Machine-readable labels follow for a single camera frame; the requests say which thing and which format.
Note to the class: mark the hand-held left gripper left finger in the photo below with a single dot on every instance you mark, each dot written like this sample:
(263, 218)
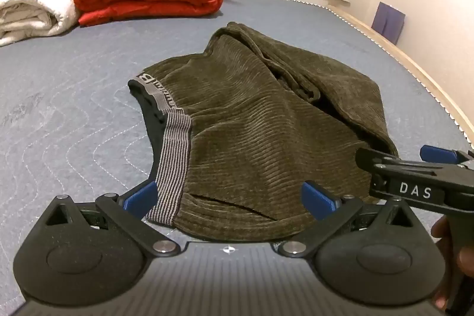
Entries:
(141, 198)

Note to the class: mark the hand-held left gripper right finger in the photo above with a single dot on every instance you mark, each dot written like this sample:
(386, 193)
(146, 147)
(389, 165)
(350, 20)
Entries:
(315, 199)

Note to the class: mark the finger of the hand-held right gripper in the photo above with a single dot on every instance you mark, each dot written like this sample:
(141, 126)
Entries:
(439, 154)
(374, 156)

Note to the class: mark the person's right hand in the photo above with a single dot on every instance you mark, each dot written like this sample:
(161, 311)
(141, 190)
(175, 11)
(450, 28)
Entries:
(440, 231)

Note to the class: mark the purple paper sheet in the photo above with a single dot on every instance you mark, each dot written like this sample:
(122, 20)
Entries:
(388, 20)

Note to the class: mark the wooden bed frame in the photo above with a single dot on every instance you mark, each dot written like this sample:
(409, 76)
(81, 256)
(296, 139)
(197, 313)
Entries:
(414, 68)

